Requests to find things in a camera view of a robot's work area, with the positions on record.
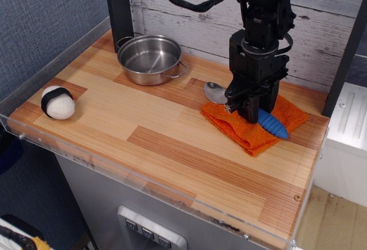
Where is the black vertical post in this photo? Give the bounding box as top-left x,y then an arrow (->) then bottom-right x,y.
322,0 -> 366,117
107,0 -> 134,52

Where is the black right vertical post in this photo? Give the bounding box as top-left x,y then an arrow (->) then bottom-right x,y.
322,0 -> 366,117

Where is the orange folded cloth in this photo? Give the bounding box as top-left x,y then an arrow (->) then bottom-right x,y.
201,96 -> 309,157

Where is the grey toy fridge cabinet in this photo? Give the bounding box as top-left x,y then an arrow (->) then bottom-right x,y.
56,154 -> 276,250

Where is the white grooved side cabinet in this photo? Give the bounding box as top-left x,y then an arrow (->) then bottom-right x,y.
314,83 -> 366,206

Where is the white black plush ball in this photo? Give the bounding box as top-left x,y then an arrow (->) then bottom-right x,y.
41,85 -> 75,120

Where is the silver dispenser button panel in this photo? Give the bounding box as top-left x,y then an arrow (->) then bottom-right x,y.
118,205 -> 188,250

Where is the yellow object bottom left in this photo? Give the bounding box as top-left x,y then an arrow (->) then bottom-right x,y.
31,237 -> 51,250

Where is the clear acrylic guard rail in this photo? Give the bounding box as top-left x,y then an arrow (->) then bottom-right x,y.
1,19 -> 329,249

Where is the black left vertical post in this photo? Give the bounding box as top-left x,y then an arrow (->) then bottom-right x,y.
107,0 -> 134,52

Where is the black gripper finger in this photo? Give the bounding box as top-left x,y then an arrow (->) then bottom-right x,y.
260,80 -> 279,112
238,96 -> 260,124

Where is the stainless steel pot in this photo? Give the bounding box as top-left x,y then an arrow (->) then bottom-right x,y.
116,35 -> 188,86

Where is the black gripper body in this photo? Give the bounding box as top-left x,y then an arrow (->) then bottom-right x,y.
225,29 -> 290,111

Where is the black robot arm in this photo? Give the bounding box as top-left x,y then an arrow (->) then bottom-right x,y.
225,0 -> 296,123

